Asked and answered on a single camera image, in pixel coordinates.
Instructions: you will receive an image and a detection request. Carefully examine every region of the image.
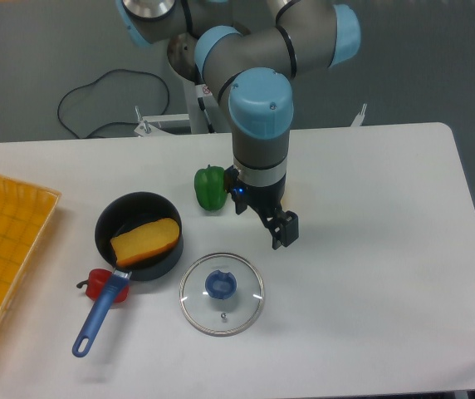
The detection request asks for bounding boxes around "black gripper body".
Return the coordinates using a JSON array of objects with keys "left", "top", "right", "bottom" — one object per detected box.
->
[{"left": 223, "top": 166, "right": 286, "bottom": 220}]

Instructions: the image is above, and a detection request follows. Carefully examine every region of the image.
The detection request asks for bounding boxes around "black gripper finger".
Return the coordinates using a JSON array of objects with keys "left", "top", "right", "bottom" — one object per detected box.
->
[{"left": 272, "top": 209, "right": 299, "bottom": 249}]

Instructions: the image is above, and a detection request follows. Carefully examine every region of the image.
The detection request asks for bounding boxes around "glass pot lid blue knob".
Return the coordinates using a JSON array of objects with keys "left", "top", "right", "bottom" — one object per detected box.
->
[{"left": 179, "top": 253, "right": 265, "bottom": 337}]

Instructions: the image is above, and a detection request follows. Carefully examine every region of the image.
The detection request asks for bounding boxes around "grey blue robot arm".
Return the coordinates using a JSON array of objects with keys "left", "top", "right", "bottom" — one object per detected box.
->
[{"left": 116, "top": 1, "right": 361, "bottom": 248}]

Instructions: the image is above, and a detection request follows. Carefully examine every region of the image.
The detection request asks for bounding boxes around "green bell pepper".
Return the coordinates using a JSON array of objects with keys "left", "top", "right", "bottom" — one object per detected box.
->
[{"left": 193, "top": 165, "right": 228, "bottom": 212}]

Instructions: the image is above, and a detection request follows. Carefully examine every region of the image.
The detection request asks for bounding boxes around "red bell pepper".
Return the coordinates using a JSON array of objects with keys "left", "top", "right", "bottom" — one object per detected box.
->
[{"left": 76, "top": 268, "right": 113, "bottom": 301}]

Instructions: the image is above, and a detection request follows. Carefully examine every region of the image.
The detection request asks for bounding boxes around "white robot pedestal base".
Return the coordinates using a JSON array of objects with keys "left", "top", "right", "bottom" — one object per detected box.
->
[{"left": 134, "top": 32, "right": 238, "bottom": 137}]

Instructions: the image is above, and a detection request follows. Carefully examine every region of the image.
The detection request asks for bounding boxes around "white table clamp bracket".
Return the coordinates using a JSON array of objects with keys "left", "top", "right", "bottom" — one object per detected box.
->
[{"left": 350, "top": 103, "right": 367, "bottom": 127}]

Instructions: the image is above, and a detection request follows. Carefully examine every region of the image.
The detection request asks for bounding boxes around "black pot blue handle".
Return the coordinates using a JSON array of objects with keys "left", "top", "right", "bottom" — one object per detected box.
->
[{"left": 72, "top": 192, "right": 184, "bottom": 357}]

